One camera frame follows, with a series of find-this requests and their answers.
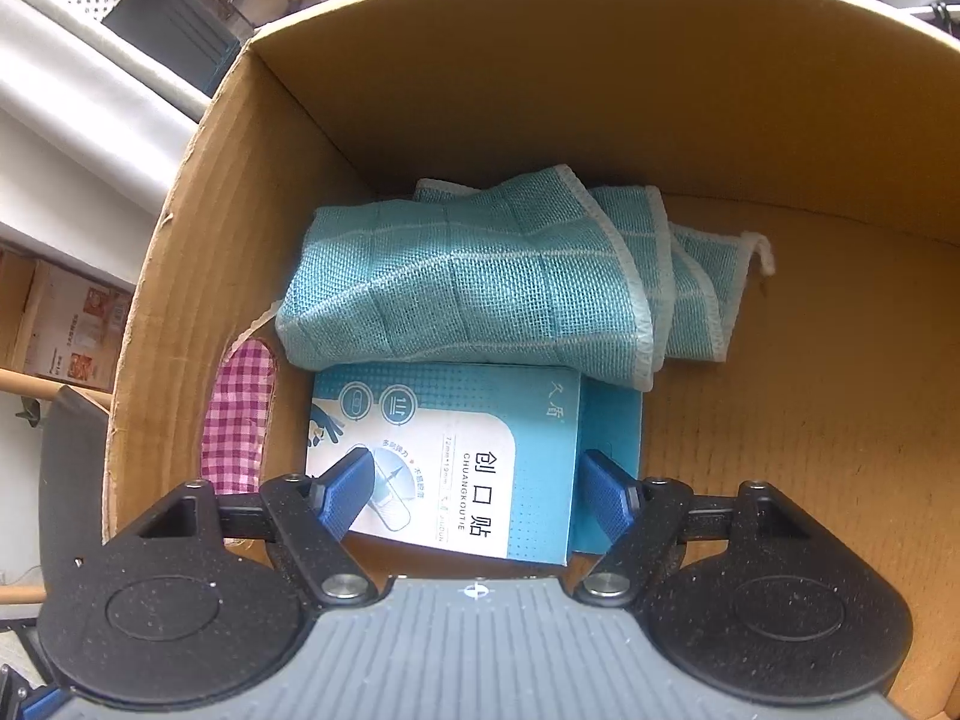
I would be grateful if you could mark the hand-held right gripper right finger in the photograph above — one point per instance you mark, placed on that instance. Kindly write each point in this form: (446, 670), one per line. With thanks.
(607, 499)

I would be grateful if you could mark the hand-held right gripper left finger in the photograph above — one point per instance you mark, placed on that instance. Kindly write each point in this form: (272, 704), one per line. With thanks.
(345, 491)

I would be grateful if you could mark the blue bandage box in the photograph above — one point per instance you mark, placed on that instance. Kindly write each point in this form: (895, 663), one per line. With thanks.
(480, 450)

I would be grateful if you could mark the teal checked dish cloth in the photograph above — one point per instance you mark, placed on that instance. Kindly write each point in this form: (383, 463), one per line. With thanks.
(465, 277)

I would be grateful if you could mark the brown cardboard box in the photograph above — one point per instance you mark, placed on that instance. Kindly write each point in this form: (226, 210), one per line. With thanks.
(525, 90)

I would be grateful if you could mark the pink checkered cloth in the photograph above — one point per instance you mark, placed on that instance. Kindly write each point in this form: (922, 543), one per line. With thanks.
(236, 420)

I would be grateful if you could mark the wooden rod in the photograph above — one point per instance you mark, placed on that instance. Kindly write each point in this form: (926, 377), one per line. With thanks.
(26, 382)

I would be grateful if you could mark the white curtain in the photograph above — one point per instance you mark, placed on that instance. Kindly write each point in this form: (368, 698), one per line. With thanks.
(75, 127)

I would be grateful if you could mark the dark grey cabinet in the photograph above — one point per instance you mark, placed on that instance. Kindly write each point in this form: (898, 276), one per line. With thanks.
(172, 30)

